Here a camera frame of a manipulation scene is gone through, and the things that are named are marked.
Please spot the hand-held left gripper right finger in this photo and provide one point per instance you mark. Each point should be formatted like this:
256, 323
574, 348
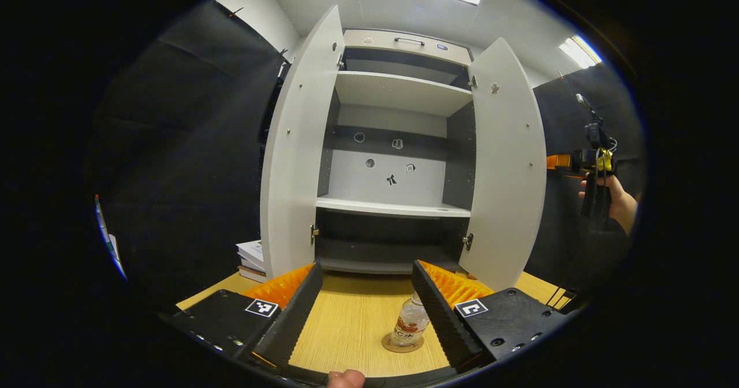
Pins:
441, 313

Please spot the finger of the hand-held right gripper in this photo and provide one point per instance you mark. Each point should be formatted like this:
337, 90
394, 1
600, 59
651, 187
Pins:
559, 164

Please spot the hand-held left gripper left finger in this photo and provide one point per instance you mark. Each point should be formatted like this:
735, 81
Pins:
291, 313

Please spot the clear plastic bottle red label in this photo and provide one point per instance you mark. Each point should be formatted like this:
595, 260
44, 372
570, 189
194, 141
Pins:
411, 321

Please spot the white cabinet door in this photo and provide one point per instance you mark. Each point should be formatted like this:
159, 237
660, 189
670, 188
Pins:
297, 145
508, 174

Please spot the white cabinet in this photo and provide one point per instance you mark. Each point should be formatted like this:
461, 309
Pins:
398, 90

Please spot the white book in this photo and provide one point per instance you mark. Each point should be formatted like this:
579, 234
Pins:
254, 273
251, 252

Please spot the small ceiling light panel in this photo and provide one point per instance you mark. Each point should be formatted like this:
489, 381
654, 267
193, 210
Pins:
580, 52

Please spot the black backdrop cloth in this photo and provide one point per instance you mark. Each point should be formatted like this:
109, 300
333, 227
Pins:
185, 174

